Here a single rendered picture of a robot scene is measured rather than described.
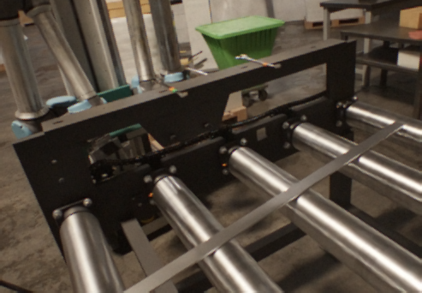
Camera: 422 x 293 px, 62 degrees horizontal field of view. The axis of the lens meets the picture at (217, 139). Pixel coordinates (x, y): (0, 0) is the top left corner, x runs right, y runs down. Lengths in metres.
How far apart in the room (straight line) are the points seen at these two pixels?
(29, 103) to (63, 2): 0.61
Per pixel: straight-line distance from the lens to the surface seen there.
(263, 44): 3.87
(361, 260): 0.91
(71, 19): 2.17
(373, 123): 1.52
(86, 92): 1.73
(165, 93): 1.16
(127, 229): 1.24
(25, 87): 1.84
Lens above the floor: 1.53
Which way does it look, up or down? 27 degrees down
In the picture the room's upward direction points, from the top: 8 degrees counter-clockwise
